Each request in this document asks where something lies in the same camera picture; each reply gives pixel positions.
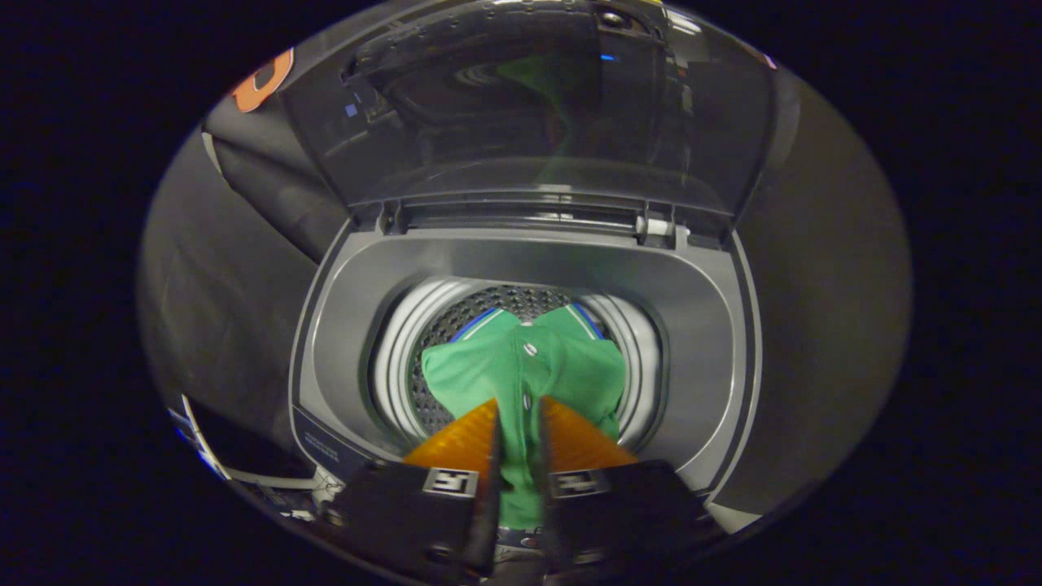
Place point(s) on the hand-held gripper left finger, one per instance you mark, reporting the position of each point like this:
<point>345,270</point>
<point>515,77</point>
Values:
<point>407,513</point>

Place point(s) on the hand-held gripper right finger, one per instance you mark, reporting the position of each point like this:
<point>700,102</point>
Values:
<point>627,509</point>

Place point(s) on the green polo shirt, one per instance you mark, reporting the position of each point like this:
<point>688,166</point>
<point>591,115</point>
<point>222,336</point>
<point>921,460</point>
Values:
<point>480,366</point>

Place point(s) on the grey washing machine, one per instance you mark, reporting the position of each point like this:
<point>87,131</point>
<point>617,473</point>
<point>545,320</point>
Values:
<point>700,325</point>

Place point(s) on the dark washing machine lid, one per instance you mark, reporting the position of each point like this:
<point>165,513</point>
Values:
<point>529,122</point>

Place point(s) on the white and blue object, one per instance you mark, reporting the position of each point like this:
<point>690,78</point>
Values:
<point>191,443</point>

